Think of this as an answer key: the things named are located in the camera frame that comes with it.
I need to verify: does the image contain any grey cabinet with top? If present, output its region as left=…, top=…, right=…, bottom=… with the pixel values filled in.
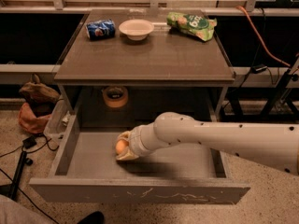
left=55, top=14, right=234, bottom=127

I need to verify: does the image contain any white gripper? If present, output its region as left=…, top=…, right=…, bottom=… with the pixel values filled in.
left=116, top=126, right=151, bottom=161

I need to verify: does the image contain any black power adapter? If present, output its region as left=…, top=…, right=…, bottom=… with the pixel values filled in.
left=22, top=136, right=36, bottom=149

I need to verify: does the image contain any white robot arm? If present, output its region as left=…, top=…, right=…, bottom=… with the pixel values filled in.
left=115, top=112, right=299, bottom=175

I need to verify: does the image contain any black shoe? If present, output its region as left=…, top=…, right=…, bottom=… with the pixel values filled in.
left=78, top=211, right=105, bottom=224

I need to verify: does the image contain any green chip bag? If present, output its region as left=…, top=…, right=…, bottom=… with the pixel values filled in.
left=166, top=12, right=217, bottom=42

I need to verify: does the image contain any black stand leg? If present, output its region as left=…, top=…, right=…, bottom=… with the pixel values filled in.
left=0, top=151, right=32, bottom=201

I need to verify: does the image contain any white bowl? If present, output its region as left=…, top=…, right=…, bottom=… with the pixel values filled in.
left=119, top=20, right=154, bottom=41

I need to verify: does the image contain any black power brick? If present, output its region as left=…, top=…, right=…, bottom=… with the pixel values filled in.
left=250, top=64, right=267, bottom=74

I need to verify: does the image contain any orange cable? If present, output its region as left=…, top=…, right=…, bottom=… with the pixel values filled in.
left=235, top=6, right=292, bottom=68

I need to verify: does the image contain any orange cloth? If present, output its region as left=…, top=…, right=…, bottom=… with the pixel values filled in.
left=18, top=103, right=51, bottom=134

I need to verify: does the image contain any open grey top drawer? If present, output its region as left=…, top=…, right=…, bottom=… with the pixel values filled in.
left=30, top=115, right=249, bottom=204

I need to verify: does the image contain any orange fruit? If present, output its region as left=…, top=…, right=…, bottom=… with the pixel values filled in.
left=115, top=139, right=129, bottom=154

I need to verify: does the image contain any brown cloth bag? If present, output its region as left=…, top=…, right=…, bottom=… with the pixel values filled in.
left=19, top=74, right=60, bottom=106

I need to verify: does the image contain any roll of masking tape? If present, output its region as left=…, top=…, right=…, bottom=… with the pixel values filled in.
left=102, top=86, right=128, bottom=108

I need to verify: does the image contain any blue pepsi can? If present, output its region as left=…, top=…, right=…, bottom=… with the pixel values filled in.
left=85, top=19, right=115, bottom=40

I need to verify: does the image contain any black table frame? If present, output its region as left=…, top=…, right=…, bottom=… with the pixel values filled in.
left=219, top=59, right=299, bottom=122

